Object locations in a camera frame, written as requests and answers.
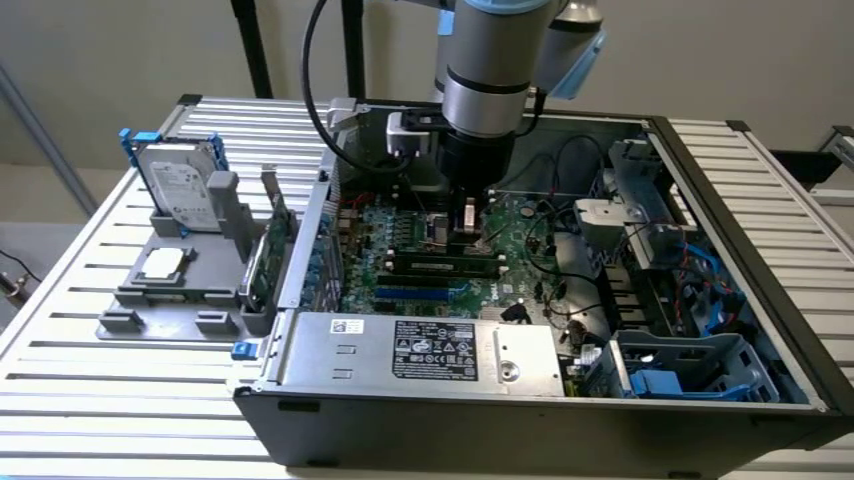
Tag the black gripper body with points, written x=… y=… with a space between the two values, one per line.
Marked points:
x=475 y=157

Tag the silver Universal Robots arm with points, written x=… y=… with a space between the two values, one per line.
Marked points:
x=481 y=60

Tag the dark RAM stick with label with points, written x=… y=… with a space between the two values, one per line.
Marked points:
x=434 y=269

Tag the blue expansion slot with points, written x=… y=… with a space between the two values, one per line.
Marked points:
x=421 y=290

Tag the black expansion slot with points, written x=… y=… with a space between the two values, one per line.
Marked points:
x=414 y=303

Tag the green Dell motherboard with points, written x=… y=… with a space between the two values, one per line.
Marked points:
x=401 y=225

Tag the black fan shroud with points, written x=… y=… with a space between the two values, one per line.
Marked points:
x=374 y=165

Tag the silver drive cage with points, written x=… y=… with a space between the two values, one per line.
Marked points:
x=634 y=200

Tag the silver power supply unit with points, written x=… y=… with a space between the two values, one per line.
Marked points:
x=414 y=350

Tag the black stand pole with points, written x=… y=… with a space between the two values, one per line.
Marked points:
x=254 y=45
x=354 y=45

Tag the green graphics card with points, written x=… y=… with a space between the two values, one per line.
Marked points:
x=270 y=250

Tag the silver hard disk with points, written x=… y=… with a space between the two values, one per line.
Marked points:
x=180 y=190

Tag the blue case latch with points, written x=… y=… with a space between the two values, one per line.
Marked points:
x=243 y=350

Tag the blue plastic disk bay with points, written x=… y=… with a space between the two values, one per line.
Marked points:
x=687 y=360

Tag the black open PC case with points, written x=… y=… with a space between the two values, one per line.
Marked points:
x=534 y=435

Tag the CPU with silver lid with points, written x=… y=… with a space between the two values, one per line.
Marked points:
x=163 y=262

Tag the grey parts rack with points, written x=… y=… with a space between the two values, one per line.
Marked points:
x=174 y=310

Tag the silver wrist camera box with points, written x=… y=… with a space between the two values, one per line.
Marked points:
x=407 y=132

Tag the grey case lock bracket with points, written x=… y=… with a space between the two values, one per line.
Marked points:
x=347 y=112

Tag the blue disk carrier frame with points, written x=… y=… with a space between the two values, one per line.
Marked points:
x=220 y=150

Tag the aluminium profile frame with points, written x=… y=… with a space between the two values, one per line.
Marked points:
x=834 y=165

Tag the grey metal post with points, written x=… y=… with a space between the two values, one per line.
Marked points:
x=47 y=135

